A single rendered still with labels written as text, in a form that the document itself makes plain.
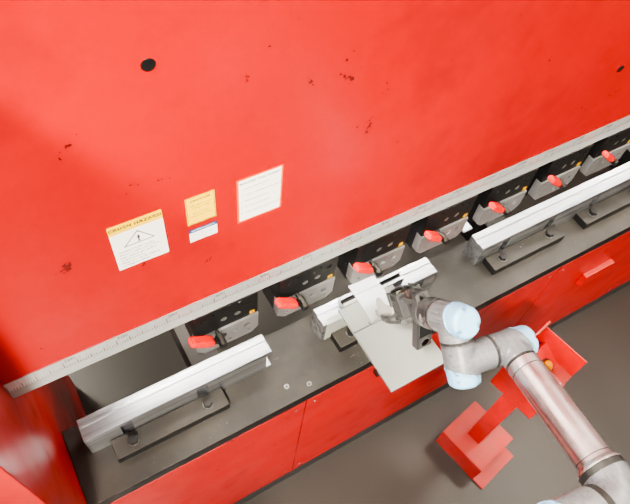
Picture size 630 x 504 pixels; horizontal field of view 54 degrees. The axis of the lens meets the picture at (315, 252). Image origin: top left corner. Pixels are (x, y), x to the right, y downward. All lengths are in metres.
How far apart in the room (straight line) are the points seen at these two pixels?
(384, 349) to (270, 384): 0.32
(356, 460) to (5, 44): 2.16
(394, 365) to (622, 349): 1.73
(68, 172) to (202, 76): 0.21
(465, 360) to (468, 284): 0.61
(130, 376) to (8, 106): 2.06
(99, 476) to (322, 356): 0.65
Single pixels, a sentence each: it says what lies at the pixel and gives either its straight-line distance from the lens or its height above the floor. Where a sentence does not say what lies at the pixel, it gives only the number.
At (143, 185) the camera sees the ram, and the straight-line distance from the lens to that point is 0.91.
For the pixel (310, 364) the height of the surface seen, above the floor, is 0.88.
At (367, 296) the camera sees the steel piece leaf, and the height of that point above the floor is 1.00.
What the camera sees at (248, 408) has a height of 0.87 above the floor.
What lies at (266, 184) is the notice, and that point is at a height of 1.68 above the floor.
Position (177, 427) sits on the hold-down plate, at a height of 0.90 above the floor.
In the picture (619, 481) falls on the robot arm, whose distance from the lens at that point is 1.32.
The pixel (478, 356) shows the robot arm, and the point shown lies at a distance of 1.41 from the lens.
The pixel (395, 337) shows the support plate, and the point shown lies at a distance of 1.67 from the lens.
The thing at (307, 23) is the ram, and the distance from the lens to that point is 0.85.
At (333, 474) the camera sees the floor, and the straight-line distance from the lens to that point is 2.56.
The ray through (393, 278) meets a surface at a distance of 1.78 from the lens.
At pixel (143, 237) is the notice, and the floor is 1.67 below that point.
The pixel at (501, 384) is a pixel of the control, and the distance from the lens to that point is 2.05.
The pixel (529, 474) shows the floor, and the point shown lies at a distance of 2.77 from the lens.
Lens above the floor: 2.47
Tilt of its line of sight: 56 degrees down
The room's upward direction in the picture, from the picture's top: 9 degrees clockwise
